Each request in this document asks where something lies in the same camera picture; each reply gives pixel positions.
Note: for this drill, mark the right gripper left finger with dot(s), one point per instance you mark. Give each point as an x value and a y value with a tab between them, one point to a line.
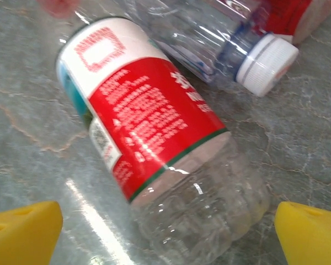
22	237

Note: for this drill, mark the red-label bottle with red cap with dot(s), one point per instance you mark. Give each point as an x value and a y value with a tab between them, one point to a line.
154	118

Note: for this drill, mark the bottle with gold red label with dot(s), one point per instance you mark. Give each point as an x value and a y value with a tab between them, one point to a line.
292	16

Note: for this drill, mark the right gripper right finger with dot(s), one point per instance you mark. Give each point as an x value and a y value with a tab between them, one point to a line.
311	240

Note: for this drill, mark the blue-tinted clear bottle white cap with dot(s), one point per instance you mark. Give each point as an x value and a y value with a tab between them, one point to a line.
198	41

